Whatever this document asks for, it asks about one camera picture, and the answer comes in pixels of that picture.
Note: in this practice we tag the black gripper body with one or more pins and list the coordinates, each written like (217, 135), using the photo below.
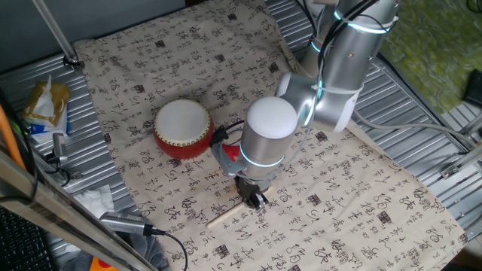
(250, 186)

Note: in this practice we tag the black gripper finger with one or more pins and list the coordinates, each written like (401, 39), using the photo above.
(248, 199)
(260, 201)

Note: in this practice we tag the wooden drumstick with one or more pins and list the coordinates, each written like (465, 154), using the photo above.
(226, 214)

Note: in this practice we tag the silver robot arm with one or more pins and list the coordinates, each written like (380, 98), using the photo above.
(339, 75)

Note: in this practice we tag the red drum with white head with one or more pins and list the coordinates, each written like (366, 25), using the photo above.
(182, 120)

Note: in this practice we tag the calligraphy print tablecloth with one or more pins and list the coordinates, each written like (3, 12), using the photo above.
(339, 211)

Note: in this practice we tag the crumpled white tissue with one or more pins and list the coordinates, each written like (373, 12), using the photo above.
(94, 199)

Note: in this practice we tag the orange emergency stop box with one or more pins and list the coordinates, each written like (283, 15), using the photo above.
(98, 265)

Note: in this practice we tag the yellow tissue pack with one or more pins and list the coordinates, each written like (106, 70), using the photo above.
(49, 109)

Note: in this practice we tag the black keyboard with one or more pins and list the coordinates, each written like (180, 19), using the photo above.
(19, 244)

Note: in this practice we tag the black box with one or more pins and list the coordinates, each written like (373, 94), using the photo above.
(475, 88)

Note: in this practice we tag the aluminium pole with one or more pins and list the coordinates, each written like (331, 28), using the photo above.
(56, 34)

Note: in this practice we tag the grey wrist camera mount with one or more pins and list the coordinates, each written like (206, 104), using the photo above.
(222, 160)

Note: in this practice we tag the silver camera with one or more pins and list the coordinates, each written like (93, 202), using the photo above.
(120, 223)

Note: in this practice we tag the aluminium frame beam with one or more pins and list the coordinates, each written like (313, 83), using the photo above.
(56, 214)

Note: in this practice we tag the small grey camera on stand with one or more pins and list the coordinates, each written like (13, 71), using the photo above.
(59, 145)

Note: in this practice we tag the aluminium profile bracket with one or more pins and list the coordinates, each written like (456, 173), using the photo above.
(463, 160)

